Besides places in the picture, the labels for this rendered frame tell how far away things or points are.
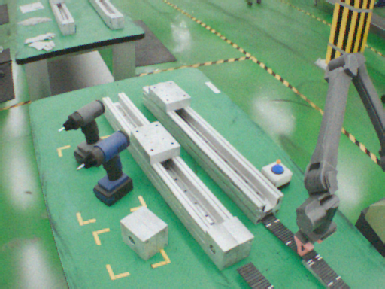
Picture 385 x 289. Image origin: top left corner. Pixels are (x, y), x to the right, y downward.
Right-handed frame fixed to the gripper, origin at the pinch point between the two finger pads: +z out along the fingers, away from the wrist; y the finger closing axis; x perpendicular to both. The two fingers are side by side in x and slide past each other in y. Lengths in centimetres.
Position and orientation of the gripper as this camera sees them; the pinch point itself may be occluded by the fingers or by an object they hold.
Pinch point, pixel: (309, 246)
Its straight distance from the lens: 110.0
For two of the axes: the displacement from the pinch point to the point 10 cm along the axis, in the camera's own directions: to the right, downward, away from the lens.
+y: -8.5, 2.9, -4.5
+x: 5.3, 5.3, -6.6
